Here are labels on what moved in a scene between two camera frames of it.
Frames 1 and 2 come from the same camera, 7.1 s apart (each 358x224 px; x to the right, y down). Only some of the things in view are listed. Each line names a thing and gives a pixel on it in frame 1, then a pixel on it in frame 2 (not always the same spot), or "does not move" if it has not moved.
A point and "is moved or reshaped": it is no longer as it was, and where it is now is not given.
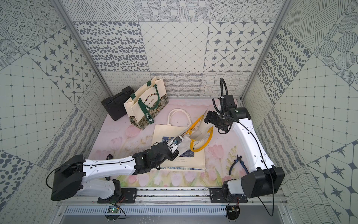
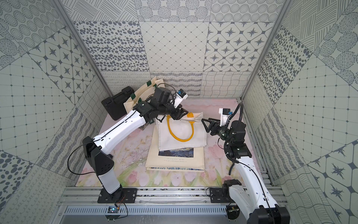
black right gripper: (213, 115) → (216, 127)
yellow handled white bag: (199, 136) is moved or reshaped
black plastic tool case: (114, 106) does not move
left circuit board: (112, 209) does not move
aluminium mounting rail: (169, 196) does not move
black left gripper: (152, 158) → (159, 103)
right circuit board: (233, 212) does not move
